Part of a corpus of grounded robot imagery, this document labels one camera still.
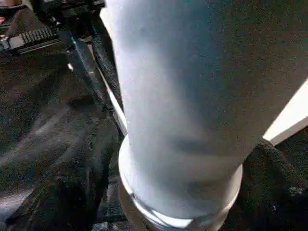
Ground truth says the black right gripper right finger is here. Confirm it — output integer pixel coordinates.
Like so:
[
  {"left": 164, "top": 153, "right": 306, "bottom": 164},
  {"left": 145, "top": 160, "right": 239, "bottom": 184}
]
[{"left": 226, "top": 138, "right": 308, "bottom": 231}]

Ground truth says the black plastic mat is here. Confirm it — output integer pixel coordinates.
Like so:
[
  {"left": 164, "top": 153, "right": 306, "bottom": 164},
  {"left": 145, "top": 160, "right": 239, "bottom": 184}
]
[{"left": 0, "top": 0, "right": 308, "bottom": 231}]

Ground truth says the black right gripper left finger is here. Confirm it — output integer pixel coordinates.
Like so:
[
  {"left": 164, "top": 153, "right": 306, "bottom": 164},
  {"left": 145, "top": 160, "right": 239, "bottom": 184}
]
[{"left": 43, "top": 177, "right": 122, "bottom": 231}]

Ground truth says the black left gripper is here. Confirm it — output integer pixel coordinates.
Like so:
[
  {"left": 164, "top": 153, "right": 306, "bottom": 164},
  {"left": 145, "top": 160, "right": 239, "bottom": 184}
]
[{"left": 0, "top": 0, "right": 107, "bottom": 109}]

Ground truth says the white plastic table leg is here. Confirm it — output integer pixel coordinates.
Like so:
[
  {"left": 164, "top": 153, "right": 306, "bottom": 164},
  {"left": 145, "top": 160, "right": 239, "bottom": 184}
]
[{"left": 104, "top": 0, "right": 308, "bottom": 222}]

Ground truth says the white plastic table top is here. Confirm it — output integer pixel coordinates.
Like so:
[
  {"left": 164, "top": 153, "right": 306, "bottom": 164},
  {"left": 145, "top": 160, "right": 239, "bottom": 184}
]
[{"left": 99, "top": 7, "right": 308, "bottom": 231}]

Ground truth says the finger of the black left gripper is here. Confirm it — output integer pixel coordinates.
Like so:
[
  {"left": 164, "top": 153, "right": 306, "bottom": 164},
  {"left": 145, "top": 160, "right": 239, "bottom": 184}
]
[{"left": 92, "top": 23, "right": 124, "bottom": 102}]

